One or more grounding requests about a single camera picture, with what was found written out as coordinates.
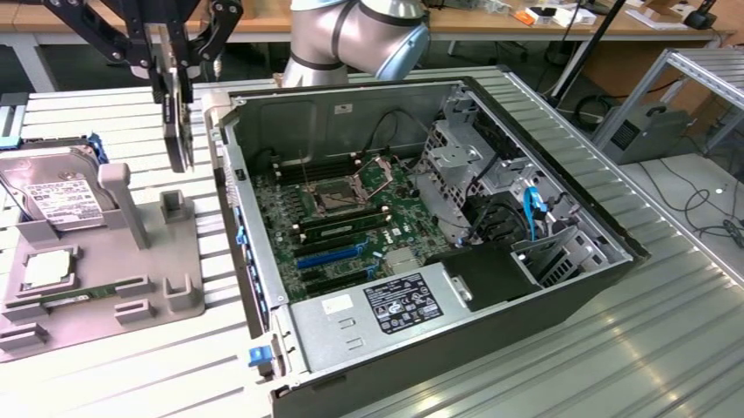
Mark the black Nvidia graphics card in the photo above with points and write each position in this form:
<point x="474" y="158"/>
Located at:
<point x="177" y="130"/>

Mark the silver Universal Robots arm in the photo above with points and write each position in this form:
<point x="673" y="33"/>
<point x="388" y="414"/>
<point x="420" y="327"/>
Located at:
<point x="361" y="35"/>

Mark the grey aluminium stand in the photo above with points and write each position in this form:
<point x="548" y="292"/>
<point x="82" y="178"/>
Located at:
<point x="11" y="113"/>

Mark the blue disk caddy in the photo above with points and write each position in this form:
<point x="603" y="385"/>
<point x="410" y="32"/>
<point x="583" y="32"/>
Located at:
<point x="96" y="150"/>

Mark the black RAM slot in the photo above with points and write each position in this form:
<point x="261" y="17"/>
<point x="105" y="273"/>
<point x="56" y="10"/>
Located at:
<point x="337" y="216"/>
<point x="315" y="163"/>
<point x="317" y="173"/>

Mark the thin metal locking lever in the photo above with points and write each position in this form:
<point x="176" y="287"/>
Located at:
<point x="303" y="170"/>

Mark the silver hard disk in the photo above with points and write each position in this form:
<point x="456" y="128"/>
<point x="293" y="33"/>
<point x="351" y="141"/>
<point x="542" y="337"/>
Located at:
<point x="58" y="196"/>

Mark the metal socket cover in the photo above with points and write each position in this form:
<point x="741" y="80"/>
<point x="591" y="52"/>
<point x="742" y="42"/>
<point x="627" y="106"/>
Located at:
<point x="379" y="174"/>

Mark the CPU socket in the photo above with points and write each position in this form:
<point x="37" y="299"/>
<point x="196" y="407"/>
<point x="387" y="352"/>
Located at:
<point x="337" y="200"/>

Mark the blue expansion card retainer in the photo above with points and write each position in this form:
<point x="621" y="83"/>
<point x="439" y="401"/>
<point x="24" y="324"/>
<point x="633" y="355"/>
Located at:
<point x="240" y="237"/>

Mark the long wooden desk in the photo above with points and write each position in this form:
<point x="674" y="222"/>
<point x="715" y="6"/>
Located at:
<point x="483" y="22"/>

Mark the green RAM stick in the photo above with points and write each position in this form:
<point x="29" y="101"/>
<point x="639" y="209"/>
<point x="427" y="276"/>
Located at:
<point x="70" y="298"/>
<point x="344" y="226"/>

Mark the long black expansion slot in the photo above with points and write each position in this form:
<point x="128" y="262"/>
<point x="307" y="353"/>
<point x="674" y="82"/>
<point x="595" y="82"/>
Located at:
<point x="340" y="283"/>
<point x="325" y="249"/>

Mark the green motherboard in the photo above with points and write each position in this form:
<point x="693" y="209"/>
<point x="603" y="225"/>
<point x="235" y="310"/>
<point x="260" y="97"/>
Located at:
<point x="407" y="217"/>

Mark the orange packet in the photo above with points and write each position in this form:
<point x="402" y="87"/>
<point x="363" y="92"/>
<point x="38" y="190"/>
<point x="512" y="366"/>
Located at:
<point x="523" y="16"/>

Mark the blue expansion slot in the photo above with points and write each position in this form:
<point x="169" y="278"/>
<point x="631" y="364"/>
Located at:
<point x="325" y="260"/>

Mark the silver CPU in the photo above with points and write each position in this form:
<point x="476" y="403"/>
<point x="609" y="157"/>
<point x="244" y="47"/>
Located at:
<point x="48" y="267"/>

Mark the short black expansion slot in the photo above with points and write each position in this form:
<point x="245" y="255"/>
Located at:
<point x="316" y="275"/>

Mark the grey parts rack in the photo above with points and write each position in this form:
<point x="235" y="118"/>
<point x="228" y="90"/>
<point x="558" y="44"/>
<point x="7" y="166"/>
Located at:
<point x="93" y="278"/>

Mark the silver metal drive cage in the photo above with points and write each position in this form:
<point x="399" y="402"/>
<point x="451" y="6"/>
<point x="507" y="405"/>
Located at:
<point x="500" y="174"/>

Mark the silver chipset heat sink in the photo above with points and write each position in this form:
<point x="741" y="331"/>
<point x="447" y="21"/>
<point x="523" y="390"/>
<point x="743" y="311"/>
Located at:
<point x="403" y="260"/>

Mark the white and black box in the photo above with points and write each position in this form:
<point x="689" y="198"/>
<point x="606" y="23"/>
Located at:
<point x="572" y="17"/>

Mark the black tripod pole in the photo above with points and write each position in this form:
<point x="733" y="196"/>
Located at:
<point x="587" y="48"/>

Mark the silver power supply unit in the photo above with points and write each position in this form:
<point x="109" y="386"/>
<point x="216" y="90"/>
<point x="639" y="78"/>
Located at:
<point x="325" y="331"/>

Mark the black plastic box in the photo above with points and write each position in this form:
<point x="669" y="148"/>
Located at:
<point x="488" y="278"/>

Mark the blue case latch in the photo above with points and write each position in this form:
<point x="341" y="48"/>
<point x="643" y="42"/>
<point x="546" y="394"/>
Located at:
<point x="257" y="355"/>

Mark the flat white cardboard sheet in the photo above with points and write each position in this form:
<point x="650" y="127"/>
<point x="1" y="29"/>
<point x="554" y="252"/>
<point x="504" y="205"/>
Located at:
<point x="663" y="24"/>

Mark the small brown cardboard box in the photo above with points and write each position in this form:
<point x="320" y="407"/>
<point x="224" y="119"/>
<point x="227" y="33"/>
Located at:
<point x="663" y="8"/>

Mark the silver disk bay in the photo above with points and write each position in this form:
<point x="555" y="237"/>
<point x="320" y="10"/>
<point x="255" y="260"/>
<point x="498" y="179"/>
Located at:
<point x="559" y="257"/>

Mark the dark grey control box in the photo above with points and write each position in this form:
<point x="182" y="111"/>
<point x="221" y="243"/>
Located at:
<point x="657" y="135"/>

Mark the black desk device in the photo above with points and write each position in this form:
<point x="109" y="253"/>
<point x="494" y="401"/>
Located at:
<point x="701" y="19"/>

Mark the black open PC case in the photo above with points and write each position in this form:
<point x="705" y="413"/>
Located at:
<point x="436" y="374"/>

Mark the aluminium profile frame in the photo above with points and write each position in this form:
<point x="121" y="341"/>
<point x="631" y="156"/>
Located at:
<point x="698" y="65"/>

